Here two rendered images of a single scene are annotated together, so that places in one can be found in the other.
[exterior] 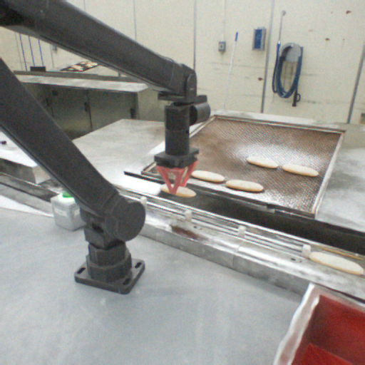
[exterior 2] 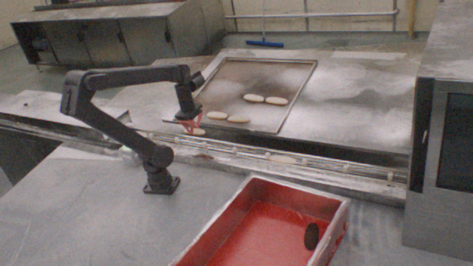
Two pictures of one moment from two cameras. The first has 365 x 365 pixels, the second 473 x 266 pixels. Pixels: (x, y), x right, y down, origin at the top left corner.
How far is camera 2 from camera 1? 0.74 m
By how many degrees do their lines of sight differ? 8
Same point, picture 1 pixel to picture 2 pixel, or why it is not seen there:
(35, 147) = (114, 135)
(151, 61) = (159, 72)
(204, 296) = (211, 189)
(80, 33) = (122, 80)
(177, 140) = (185, 104)
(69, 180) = (131, 145)
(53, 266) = (130, 188)
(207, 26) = not seen: outside the picture
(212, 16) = not seen: outside the picture
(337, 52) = not seen: outside the picture
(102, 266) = (156, 182)
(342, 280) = (279, 168)
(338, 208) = (292, 125)
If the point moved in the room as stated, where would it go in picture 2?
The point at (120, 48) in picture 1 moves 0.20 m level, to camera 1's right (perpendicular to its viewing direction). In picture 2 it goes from (141, 76) to (203, 64)
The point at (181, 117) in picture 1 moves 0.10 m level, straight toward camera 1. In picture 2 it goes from (184, 91) to (182, 103)
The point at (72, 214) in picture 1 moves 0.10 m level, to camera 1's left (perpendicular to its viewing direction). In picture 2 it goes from (134, 157) to (109, 161)
